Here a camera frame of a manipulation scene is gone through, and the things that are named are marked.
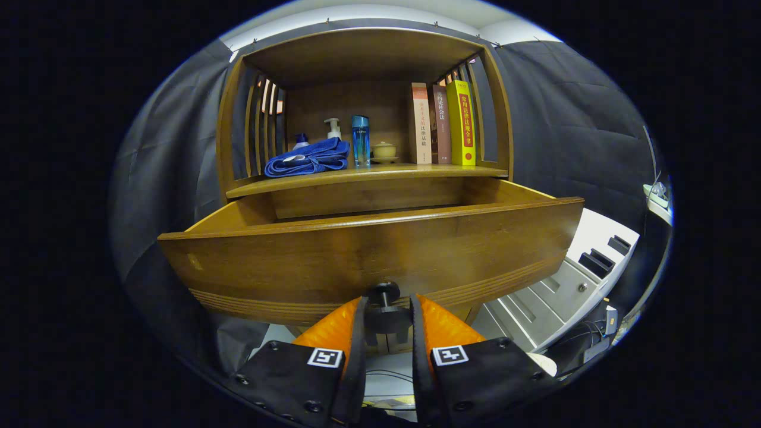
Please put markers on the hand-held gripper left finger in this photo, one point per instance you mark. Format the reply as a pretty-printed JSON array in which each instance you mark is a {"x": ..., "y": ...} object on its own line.
[{"x": 357, "y": 368}]

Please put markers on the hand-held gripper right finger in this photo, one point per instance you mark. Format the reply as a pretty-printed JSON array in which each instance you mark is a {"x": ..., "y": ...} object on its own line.
[{"x": 419, "y": 368}]

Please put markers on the wooden drawer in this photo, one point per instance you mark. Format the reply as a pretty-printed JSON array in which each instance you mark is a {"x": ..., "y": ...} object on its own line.
[{"x": 357, "y": 255}]

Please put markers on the white drawer unit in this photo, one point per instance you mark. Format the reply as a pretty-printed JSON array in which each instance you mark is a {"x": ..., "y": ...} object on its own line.
[{"x": 553, "y": 291}]

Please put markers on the wooden countertop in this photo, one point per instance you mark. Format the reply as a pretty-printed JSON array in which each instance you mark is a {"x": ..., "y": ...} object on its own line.
[{"x": 404, "y": 172}]

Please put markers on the wooden cabinet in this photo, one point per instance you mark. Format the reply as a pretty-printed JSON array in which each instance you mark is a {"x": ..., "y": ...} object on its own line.
[{"x": 357, "y": 59}]

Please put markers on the white power adapter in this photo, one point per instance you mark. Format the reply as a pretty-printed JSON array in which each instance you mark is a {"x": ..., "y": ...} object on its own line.
[{"x": 611, "y": 321}]

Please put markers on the blue folded towel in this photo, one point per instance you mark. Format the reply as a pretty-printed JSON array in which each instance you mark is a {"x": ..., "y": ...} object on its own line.
[{"x": 309, "y": 160}]

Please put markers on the beige lidded teacup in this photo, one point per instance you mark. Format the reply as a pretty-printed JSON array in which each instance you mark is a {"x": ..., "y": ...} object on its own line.
[{"x": 384, "y": 150}]

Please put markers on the blue glass bottle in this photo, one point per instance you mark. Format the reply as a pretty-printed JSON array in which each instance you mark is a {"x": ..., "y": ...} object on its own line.
[{"x": 360, "y": 142}]

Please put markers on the small blue-capped lotion bottle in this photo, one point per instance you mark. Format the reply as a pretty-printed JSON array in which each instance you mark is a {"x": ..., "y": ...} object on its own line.
[{"x": 301, "y": 141}]

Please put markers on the white pump bottle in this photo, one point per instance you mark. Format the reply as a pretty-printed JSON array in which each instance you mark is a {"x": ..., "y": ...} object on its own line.
[{"x": 333, "y": 129}]

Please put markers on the orange and white book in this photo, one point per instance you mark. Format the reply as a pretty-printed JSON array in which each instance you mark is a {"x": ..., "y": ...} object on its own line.
[{"x": 421, "y": 125}]

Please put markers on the brown book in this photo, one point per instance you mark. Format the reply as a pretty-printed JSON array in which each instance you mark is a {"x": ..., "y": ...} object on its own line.
[{"x": 442, "y": 125}]

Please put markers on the yellow book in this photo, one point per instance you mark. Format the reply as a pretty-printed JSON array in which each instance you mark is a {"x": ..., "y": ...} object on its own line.
[{"x": 462, "y": 125}]

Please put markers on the small white device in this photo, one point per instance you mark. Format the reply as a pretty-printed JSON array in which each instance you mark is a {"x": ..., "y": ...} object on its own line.
[{"x": 657, "y": 193}]

